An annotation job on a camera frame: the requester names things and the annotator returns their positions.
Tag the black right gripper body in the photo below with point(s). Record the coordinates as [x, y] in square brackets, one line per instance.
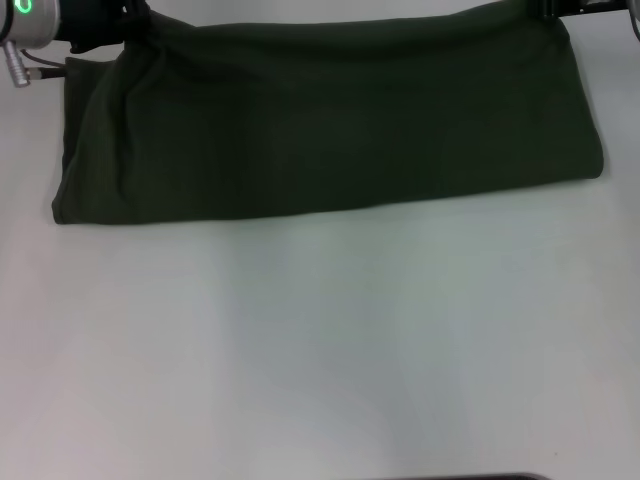
[580, 6]

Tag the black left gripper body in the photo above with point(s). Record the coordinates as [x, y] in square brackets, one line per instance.
[95, 25]

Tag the dark green FREE T-shirt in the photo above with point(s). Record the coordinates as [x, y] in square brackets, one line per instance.
[325, 125]

